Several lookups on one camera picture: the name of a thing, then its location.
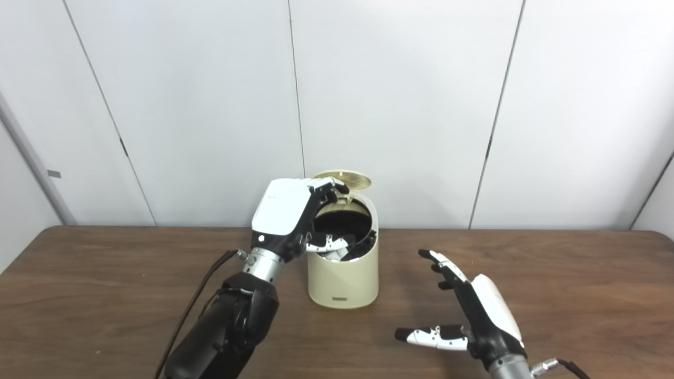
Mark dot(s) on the round cream bin lid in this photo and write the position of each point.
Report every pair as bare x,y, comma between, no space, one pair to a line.
358,180

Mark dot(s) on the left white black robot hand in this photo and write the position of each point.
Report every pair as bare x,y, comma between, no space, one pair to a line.
281,208

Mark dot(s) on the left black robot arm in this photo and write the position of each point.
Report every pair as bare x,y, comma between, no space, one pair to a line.
231,326

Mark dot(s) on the black wall panel clip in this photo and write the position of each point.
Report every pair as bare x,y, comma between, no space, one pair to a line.
488,147
124,147

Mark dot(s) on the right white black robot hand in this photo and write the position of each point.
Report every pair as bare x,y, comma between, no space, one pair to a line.
487,310

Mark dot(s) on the cream-colored desktop bin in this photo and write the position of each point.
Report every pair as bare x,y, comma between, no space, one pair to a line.
342,281

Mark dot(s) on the black bin liner bag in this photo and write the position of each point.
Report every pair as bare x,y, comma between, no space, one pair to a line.
347,221

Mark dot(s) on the gray wall corner post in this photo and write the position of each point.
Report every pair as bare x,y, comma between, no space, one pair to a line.
31,158

